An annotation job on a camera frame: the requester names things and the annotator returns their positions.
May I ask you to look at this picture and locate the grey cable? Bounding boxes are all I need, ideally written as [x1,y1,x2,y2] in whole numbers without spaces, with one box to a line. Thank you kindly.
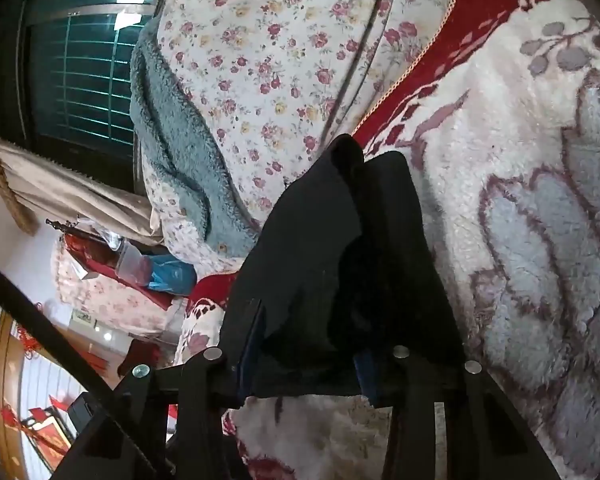
[325,0,402,147]

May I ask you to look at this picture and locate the clear plastic bag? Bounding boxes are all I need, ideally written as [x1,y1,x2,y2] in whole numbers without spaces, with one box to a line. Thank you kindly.
[111,237,154,286]

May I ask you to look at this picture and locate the red knot decoration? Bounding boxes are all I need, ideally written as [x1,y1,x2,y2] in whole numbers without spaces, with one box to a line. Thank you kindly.
[16,324,45,362]

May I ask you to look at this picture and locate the window with metal grille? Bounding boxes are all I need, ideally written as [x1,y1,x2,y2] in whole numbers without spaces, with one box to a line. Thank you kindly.
[10,0,181,181]

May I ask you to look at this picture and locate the white red plush blanket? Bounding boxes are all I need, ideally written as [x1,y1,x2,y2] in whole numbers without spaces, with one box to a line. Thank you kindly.
[172,0,600,480]

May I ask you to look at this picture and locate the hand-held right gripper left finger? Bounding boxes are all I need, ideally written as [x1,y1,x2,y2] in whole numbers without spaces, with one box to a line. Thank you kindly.
[55,302,265,480]

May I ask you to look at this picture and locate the blue plastic bag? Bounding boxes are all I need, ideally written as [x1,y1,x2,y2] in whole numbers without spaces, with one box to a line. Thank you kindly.
[147,254,199,296]

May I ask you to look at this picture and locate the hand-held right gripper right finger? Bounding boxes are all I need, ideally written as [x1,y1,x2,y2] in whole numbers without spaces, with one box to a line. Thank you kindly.
[352,346,563,480]

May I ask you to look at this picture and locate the black cable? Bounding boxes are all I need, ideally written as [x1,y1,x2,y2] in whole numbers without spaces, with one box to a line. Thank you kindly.
[0,252,176,480]

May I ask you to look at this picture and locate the beige curtain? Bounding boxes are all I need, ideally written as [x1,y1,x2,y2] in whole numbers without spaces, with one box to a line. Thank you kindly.
[0,137,165,247]

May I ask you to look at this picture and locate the dark red box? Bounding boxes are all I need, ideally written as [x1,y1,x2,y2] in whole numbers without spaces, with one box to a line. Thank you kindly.
[62,232,176,311]

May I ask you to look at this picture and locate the black pants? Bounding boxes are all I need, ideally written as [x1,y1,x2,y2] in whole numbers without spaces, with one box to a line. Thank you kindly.
[219,133,466,401]

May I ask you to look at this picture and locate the teal fleece blanket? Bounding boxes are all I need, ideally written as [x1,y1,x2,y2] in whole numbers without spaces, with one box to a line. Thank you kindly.
[130,15,262,257]

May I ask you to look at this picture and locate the floral quilt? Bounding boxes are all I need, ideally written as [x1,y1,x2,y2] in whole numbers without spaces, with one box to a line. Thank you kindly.
[140,0,461,273]

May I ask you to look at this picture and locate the wooden door frame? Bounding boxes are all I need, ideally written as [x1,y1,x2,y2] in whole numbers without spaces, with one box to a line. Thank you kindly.
[0,310,31,463]

